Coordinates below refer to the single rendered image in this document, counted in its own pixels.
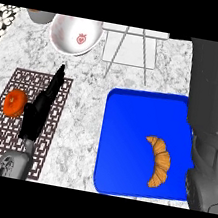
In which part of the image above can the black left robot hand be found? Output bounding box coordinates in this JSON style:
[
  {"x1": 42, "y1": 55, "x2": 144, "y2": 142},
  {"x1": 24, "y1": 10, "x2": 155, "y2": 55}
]
[{"x1": 17, "y1": 58, "x2": 69, "y2": 146}]

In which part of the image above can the blue tray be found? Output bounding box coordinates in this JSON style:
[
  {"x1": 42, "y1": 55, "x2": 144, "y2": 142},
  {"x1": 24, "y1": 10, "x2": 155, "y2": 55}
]
[{"x1": 89, "y1": 82, "x2": 207, "y2": 209}]

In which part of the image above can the white tiered shelf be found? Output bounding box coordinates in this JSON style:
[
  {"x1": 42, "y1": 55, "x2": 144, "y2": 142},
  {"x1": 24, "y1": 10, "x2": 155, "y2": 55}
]
[{"x1": 92, "y1": 22, "x2": 171, "y2": 90}]

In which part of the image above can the orange round fruit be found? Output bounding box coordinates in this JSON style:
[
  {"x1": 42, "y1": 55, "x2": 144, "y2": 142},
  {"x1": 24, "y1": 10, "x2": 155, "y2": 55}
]
[{"x1": 1, "y1": 87, "x2": 31, "y2": 121}]

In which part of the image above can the white bowl with red strawberry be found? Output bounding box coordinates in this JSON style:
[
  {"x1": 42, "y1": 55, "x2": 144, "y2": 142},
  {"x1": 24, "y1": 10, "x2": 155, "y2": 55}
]
[{"x1": 45, "y1": 13, "x2": 106, "y2": 61}]

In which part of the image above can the grey cup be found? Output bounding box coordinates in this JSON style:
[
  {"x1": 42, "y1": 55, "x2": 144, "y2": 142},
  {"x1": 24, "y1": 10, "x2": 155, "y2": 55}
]
[{"x1": 25, "y1": 8, "x2": 58, "y2": 27}]

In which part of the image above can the black and white patterned mat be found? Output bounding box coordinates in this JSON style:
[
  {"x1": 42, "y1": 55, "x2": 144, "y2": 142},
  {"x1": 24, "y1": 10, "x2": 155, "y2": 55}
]
[{"x1": 0, "y1": 4, "x2": 22, "y2": 61}]

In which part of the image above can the golden brown croissant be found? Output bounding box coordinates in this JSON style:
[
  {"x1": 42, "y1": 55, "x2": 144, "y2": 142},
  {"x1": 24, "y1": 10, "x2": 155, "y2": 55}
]
[{"x1": 137, "y1": 134, "x2": 177, "y2": 191}]

